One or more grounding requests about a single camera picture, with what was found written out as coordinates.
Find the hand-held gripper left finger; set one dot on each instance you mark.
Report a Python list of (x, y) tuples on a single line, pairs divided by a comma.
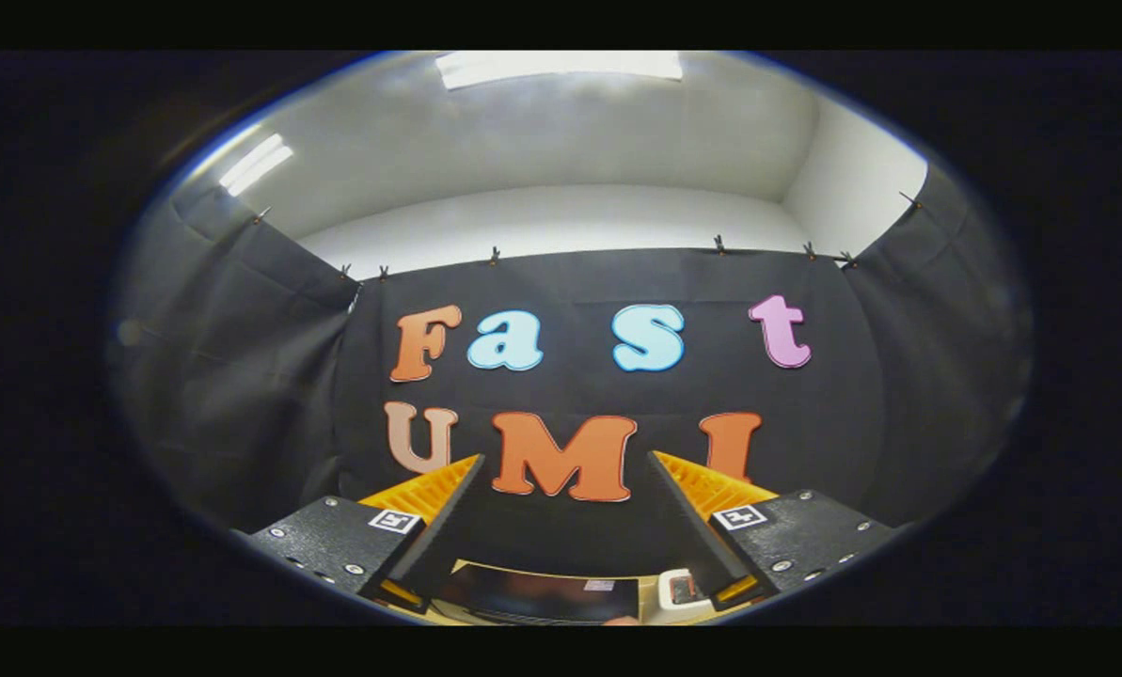
[(443, 527)]

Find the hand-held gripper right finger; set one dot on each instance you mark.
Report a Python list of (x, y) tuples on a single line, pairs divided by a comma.
[(702, 527)]

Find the black toaster oven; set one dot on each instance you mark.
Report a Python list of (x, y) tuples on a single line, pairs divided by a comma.
[(532, 597)]

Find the white pop-up toaster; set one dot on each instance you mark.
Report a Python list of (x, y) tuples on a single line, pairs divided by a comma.
[(666, 611)]

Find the row of black cloth clips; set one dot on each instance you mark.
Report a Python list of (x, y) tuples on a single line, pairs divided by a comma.
[(494, 256)]

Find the ceiling light panel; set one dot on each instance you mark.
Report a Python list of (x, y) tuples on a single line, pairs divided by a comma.
[(256, 165)]

